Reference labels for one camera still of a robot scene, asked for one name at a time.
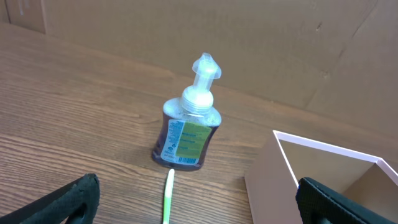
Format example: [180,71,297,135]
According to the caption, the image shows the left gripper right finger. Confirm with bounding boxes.
[295,177,394,224]

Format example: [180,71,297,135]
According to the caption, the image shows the green white toothbrush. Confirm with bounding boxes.
[162,169,175,224]

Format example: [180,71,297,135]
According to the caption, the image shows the white cardboard box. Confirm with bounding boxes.
[244,131,397,223]

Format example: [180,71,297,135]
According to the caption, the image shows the clear soap pump bottle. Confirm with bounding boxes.
[152,53,222,171]

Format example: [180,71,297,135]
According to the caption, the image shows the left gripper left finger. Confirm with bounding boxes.
[1,174,100,224]

